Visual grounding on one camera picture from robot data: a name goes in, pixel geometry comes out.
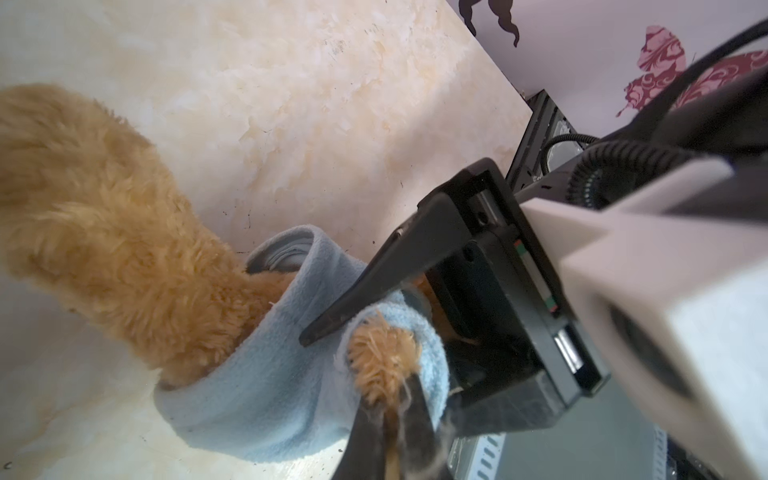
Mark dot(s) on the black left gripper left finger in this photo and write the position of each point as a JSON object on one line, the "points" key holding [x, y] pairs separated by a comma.
{"points": [[365, 455]]}

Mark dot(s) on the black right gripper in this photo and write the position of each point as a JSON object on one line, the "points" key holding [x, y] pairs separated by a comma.
{"points": [[520, 360]]}

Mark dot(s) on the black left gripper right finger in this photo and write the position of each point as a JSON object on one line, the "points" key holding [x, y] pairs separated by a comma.
{"points": [[422, 450]]}

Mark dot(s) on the light blue bear hoodie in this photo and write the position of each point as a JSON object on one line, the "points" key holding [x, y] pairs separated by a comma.
{"points": [[274, 400]]}

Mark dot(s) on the brown teddy bear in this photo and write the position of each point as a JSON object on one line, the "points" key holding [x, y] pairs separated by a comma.
{"points": [[91, 215]]}

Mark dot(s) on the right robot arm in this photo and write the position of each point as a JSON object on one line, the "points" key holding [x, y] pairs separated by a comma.
{"points": [[685, 119]]}

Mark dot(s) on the white slotted cable duct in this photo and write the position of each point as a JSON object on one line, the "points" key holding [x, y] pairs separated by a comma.
{"points": [[476, 458]]}

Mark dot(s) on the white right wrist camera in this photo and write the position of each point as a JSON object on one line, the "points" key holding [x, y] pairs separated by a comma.
{"points": [[670, 283]]}

